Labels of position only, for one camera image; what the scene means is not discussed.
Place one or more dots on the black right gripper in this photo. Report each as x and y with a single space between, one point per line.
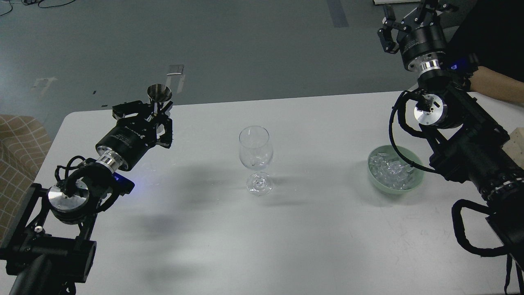
421 41

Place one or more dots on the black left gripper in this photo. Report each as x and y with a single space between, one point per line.
134 133

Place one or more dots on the steel cocktail jigger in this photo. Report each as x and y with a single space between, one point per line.
160 97

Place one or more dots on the pile of ice cubes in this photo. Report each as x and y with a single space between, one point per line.
390 171

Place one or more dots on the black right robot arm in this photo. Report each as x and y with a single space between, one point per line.
467 143

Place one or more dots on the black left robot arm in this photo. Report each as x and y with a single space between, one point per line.
49 249

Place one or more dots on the person's bare forearm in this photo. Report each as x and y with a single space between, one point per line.
497 86

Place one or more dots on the clear wine glass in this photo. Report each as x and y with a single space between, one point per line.
256 153

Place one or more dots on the beige checked cushion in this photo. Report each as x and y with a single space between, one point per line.
24 144

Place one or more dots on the green bowl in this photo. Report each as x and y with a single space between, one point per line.
419 174

